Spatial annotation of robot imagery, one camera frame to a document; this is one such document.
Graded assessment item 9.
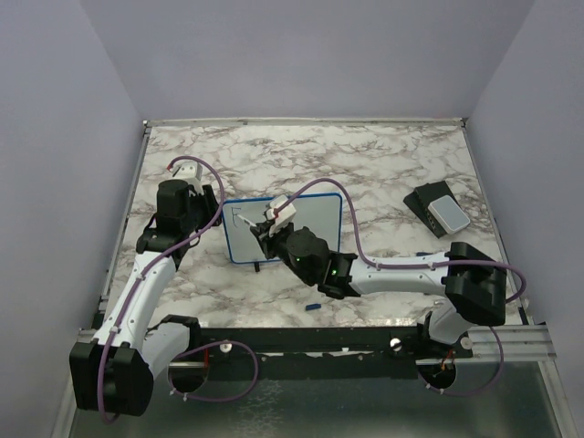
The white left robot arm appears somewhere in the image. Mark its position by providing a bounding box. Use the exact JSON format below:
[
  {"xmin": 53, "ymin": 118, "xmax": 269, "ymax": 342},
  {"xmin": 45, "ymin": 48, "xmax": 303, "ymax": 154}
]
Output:
[{"xmin": 69, "ymin": 179, "xmax": 225, "ymax": 423}]

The white whiteboard marker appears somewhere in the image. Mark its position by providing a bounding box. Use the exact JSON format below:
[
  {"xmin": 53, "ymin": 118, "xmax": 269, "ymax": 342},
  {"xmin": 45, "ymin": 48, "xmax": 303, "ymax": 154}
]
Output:
[{"xmin": 237, "ymin": 214, "xmax": 256, "ymax": 227}]

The blue marker cap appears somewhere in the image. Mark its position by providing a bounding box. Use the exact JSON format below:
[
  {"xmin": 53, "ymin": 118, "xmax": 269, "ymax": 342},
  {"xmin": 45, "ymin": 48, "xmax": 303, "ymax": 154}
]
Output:
[{"xmin": 305, "ymin": 303, "xmax": 322, "ymax": 311}]

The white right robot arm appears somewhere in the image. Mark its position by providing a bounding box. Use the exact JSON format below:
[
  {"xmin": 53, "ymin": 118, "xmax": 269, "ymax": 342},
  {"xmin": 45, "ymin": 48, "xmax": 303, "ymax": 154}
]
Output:
[{"xmin": 250, "ymin": 221, "xmax": 506, "ymax": 357}]

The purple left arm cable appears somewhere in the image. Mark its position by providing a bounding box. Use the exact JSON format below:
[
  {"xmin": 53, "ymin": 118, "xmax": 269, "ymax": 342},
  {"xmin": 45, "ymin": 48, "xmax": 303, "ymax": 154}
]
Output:
[{"xmin": 98, "ymin": 155, "xmax": 259, "ymax": 424}]

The blue framed small whiteboard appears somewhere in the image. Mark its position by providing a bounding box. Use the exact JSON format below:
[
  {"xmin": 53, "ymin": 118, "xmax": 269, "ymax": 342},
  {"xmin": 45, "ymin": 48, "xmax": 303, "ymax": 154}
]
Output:
[{"xmin": 222, "ymin": 193, "xmax": 343, "ymax": 265}]

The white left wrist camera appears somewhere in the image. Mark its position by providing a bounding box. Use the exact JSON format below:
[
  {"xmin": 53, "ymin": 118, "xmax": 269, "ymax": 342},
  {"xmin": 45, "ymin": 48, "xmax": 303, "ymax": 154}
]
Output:
[{"xmin": 169, "ymin": 162, "xmax": 203, "ymax": 192}]

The aluminium table edge frame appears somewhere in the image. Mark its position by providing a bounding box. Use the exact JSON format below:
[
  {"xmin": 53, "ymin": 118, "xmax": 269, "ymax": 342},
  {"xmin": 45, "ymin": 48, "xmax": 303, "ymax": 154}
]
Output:
[{"xmin": 49, "ymin": 116, "xmax": 567, "ymax": 438}]

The black eraser with grey pad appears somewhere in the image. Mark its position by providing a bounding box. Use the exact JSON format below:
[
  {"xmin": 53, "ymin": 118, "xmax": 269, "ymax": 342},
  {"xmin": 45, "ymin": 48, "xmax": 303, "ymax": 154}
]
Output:
[{"xmin": 403, "ymin": 181, "xmax": 471, "ymax": 238}]

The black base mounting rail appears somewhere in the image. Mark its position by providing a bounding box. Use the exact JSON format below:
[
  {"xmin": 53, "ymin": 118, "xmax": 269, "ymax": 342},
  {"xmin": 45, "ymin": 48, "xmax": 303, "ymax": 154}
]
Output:
[{"xmin": 148, "ymin": 316, "xmax": 473, "ymax": 381}]

